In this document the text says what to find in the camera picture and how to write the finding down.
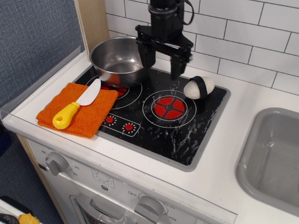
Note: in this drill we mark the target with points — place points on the light wooden side post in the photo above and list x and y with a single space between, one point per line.
93 23

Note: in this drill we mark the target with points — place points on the white plush rice ball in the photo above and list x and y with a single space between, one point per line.
199 87

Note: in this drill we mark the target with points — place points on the orange folded cloth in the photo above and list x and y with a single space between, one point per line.
87 119

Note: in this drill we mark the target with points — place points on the yellow black object on floor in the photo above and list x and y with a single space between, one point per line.
21 219

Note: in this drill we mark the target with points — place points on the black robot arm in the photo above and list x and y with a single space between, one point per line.
189 10

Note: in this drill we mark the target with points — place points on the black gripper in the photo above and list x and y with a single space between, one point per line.
165 35

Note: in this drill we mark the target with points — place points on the white toy oven front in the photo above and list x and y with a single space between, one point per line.
88 196

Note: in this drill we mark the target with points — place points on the grey left oven knob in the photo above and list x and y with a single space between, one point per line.
56 163

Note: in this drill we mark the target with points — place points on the grey oven knob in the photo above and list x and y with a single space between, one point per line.
150 209
56 163

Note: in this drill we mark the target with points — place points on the stainless steel bowl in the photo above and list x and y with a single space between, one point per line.
117 62

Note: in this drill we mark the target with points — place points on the grey sink basin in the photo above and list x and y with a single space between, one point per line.
268 169

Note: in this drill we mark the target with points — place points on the black toy cooktop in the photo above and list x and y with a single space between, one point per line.
156 119

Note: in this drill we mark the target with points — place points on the yellow handled toy knife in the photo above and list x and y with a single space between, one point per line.
64 117

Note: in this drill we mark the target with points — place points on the grey right oven knob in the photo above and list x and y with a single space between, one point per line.
150 209

